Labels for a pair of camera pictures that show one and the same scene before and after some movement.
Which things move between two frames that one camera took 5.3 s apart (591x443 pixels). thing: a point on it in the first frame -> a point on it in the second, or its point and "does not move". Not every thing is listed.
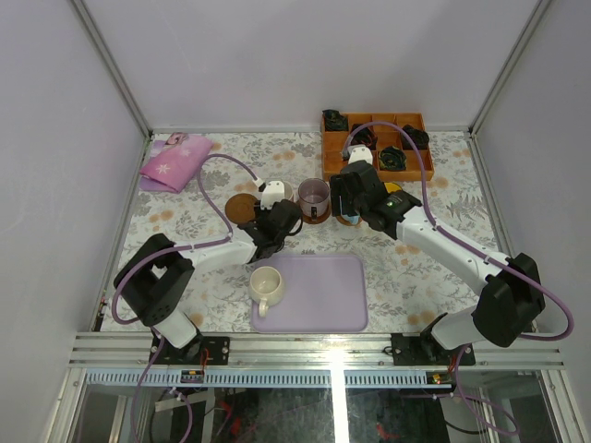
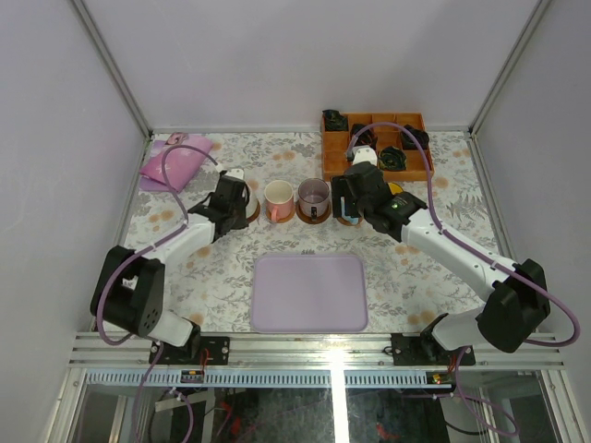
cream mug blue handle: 353,219 does not move
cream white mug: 265,288 -> 252,206
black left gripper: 284,214 -> 235,195
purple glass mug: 314,192 does not move
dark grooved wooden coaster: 319,219 does not move
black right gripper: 339,187 does not move
